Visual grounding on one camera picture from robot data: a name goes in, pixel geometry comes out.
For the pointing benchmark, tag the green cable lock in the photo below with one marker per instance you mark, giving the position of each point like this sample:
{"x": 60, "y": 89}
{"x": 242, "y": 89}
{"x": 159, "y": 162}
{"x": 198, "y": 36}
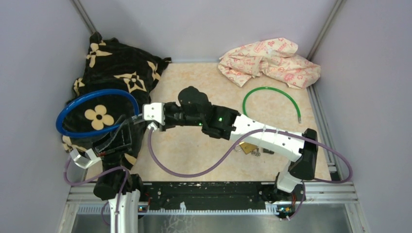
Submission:
{"x": 299, "y": 118}

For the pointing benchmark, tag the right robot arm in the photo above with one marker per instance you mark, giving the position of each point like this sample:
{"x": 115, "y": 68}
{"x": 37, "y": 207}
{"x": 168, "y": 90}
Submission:
{"x": 195, "y": 109}

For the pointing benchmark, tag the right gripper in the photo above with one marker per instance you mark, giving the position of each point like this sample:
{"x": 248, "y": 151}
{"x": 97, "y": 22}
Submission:
{"x": 167, "y": 127}

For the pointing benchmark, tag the crumpled printed paper bag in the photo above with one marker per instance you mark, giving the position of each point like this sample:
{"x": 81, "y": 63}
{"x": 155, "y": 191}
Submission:
{"x": 275, "y": 58}

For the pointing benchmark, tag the large brass padlock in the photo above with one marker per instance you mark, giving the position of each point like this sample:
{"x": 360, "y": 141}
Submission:
{"x": 248, "y": 148}

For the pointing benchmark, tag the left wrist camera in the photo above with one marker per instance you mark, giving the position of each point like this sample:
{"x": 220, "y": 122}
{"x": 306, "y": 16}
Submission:
{"x": 85, "y": 161}

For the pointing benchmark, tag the black padlock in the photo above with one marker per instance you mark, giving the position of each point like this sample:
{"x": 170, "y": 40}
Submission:
{"x": 267, "y": 151}

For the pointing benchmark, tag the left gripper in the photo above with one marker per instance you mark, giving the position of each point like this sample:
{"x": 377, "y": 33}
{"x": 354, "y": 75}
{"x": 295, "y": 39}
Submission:
{"x": 122, "y": 144}

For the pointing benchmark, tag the black floral blanket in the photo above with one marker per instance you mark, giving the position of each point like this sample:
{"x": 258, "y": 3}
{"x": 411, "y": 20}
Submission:
{"x": 117, "y": 81}

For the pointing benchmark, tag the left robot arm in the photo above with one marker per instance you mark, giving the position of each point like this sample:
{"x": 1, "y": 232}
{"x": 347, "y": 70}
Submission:
{"x": 115, "y": 184}

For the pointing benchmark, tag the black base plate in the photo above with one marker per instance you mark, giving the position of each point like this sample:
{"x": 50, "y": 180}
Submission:
{"x": 215, "y": 196}

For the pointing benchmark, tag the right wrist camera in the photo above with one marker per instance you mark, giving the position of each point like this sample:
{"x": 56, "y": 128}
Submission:
{"x": 154, "y": 114}

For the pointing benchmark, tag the aluminium frame rail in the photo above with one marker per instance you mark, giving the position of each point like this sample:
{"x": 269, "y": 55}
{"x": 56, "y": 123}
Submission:
{"x": 315, "y": 193}

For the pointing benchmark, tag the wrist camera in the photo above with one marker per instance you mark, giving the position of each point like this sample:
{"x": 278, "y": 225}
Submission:
{"x": 154, "y": 114}
{"x": 85, "y": 161}

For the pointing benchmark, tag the small brass padlock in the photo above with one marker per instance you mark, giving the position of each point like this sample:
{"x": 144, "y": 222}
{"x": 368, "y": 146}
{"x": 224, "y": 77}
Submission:
{"x": 238, "y": 148}

